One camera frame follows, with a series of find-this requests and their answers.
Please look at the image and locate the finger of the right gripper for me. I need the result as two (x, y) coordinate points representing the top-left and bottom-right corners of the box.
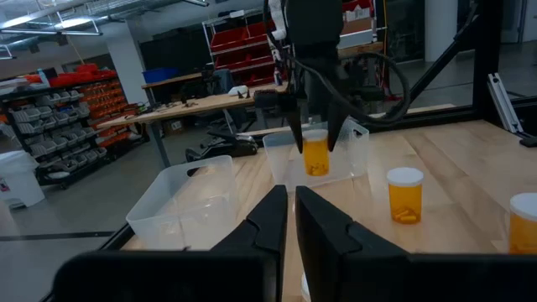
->
(286, 104), (305, 155)
(326, 99), (350, 154)

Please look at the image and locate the wooden shelf board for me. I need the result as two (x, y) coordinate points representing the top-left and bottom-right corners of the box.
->
(337, 40), (385, 60)

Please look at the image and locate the small wooden table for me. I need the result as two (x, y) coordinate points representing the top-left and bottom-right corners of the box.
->
(140, 70), (211, 106)

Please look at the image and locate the rack with grey orange bins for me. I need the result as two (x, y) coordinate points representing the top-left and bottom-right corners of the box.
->
(0, 62), (146, 188)

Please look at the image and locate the cardboard box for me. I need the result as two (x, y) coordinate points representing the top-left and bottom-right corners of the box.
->
(341, 7), (374, 37)

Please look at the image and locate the silver aluminium bar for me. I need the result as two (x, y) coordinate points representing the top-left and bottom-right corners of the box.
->
(487, 72), (526, 136)

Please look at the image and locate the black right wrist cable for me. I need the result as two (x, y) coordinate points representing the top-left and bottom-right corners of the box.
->
(289, 49), (411, 127)

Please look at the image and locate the large orange medicine bottle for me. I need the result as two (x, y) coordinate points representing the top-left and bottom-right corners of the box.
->
(508, 192), (537, 256)
(301, 128), (331, 177)
(386, 167), (425, 226)

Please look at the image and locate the rack with red bins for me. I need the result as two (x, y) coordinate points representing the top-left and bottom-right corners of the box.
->
(201, 8), (295, 89)

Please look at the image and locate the ceiling light fixture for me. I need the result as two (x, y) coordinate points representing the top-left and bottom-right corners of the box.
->
(0, 16), (104, 38)

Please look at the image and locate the black aluminium rig frame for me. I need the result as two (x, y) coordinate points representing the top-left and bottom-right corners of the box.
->
(98, 0), (537, 253)

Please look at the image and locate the blue plastic bin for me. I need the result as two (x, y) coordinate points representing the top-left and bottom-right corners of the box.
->
(141, 66), (182, 84)

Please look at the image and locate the white trash can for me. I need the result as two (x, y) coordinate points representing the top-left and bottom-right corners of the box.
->
(0, 149), (46, 210)

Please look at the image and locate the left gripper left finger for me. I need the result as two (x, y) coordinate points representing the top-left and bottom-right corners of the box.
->
(53, 184), (289, 302)

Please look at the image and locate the long wooden workbench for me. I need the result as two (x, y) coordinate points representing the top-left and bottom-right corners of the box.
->
(95, 81), (295, 169)

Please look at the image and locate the black equipment on floor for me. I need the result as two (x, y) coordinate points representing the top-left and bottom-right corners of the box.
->
(184, 129), (260, 164)

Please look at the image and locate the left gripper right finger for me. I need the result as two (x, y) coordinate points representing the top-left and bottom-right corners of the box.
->
(295, 185), (537, 302)

